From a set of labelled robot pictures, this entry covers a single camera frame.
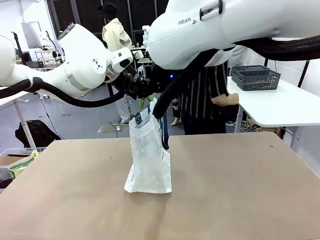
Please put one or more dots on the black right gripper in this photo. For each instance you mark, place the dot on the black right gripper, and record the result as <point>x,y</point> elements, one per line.
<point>157,80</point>

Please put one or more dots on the dark grey plastic basket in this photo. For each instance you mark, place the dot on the dark grey plastic basket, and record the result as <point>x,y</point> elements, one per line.
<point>246,68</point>
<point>260,81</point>

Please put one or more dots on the white table with leg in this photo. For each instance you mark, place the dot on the white table with leg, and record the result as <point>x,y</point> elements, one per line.
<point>10,101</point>

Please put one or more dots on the brown cardboard box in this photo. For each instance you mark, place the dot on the brown cardboard box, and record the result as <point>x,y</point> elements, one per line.
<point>10,160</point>

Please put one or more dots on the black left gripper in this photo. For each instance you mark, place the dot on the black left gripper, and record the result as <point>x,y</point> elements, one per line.
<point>136,86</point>

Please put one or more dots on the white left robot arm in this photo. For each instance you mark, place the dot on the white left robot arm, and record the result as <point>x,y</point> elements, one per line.
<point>82,57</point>

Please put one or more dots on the white side table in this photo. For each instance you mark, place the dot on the white side table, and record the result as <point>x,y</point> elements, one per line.
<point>275,107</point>

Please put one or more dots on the white panel board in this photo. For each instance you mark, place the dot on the white panel board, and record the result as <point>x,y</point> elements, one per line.
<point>31,35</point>

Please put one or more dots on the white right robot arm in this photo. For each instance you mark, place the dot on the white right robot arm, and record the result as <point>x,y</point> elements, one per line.
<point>200,37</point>

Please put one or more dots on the person's left hand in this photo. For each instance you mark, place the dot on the person's left hand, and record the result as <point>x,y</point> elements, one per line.
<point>231,98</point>

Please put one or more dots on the green and white carton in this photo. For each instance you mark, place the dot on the green and white carton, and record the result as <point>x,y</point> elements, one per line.
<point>20,166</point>

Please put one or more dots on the black tripod stand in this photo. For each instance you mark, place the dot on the black tripod stand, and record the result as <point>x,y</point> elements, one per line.
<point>15,37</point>

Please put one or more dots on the small white background robot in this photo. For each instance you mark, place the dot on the small white background robot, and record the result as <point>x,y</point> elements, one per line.
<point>145,35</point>

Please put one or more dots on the white translucent shopping bag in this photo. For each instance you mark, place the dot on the white translucent shopping bag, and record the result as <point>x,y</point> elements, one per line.
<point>150,162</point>

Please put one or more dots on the white storage bin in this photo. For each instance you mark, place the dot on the white storage bin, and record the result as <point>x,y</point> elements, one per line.
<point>15,150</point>

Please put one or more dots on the person's left forearm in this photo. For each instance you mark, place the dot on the person's left forearm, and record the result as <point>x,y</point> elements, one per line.
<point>218,100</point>

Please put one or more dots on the black backpack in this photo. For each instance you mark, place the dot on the black backpack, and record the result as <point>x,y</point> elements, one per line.
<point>37,132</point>

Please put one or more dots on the person in striped shirt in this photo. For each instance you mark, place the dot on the person in striped shirt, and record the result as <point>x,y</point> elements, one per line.
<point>200,100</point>

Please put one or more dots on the mannequin with beige jacket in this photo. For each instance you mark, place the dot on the mannequin with beige jacket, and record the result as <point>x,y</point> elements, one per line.
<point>116,35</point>

